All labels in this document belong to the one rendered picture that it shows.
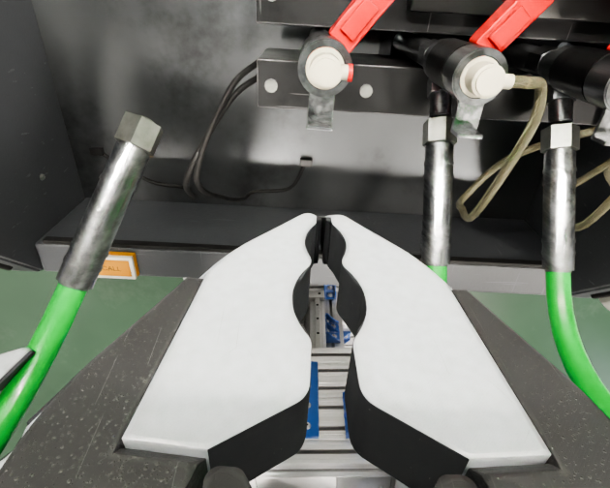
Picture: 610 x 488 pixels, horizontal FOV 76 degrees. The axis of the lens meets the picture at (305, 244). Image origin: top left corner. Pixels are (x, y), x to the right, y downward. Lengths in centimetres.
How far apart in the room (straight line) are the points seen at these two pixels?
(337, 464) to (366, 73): 64
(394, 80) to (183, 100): 27
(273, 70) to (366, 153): 22
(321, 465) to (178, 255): 47
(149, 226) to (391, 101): 33
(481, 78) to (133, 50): 40
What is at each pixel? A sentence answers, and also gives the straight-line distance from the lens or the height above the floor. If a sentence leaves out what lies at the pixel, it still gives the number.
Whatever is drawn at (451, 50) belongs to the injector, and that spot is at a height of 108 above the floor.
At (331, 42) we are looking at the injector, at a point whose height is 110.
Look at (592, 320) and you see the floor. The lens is 220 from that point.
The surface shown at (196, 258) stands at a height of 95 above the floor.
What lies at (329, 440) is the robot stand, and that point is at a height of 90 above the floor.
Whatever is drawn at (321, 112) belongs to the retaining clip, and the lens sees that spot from 23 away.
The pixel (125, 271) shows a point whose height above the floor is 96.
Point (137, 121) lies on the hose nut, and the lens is 23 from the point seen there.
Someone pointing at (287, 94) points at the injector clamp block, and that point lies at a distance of 35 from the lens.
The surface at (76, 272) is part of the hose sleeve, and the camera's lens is 23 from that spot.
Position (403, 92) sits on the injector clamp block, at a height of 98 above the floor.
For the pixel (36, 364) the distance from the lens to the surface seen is 24.
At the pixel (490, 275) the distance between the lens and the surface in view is 51.
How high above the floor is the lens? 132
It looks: 58 degrees down
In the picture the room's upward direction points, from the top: 179 degrees counter-clockwise
